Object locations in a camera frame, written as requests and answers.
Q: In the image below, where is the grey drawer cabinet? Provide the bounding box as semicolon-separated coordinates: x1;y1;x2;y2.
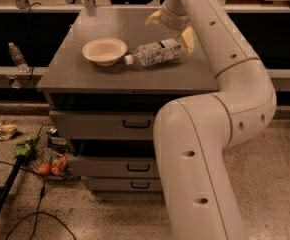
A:
36;7;219;197

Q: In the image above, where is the small clear water bottle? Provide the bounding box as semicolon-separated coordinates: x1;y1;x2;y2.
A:
8;42;30;73

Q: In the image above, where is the middle grey drawer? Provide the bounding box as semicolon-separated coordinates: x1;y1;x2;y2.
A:
66;141;161;179

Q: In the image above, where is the top grey drawer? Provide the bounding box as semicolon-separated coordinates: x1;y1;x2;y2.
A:
50;111;154;140

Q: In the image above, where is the black metal pole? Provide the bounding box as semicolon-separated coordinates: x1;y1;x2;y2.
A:
0;157;25;211

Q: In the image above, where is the clear plastic bottle with label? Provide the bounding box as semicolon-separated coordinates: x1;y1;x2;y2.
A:
124;38;183;67

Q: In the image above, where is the crumpled brown paper bag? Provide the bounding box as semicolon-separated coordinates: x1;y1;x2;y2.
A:
0;122;17;141

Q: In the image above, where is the black hanging cable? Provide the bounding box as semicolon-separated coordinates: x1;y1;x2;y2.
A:
19;2;43;89

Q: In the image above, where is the wire mesh basket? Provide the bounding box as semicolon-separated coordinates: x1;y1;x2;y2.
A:
28;124;76;181

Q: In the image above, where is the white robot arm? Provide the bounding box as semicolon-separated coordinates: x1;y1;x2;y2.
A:
153;0;276;240

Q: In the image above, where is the bottom grey drawer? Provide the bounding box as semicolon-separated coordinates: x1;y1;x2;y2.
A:
81;177;162;192

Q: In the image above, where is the green snack bag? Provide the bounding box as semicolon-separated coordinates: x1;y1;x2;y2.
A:
14;134;37;158

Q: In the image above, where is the black floor cable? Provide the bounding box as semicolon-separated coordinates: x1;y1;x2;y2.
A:
0;142;78;240

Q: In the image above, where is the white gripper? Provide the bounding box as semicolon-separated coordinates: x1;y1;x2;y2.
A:
145;4;194;57

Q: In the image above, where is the grey drawer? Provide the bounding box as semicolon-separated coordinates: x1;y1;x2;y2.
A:
66;141;161;179
81;177;162;192
50;111;154;140

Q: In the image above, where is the red tomato toy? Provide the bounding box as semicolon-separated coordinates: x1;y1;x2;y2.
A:
38;163;52;176

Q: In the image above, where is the white paper bowl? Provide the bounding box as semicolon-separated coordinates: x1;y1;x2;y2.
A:
82;38;127;66

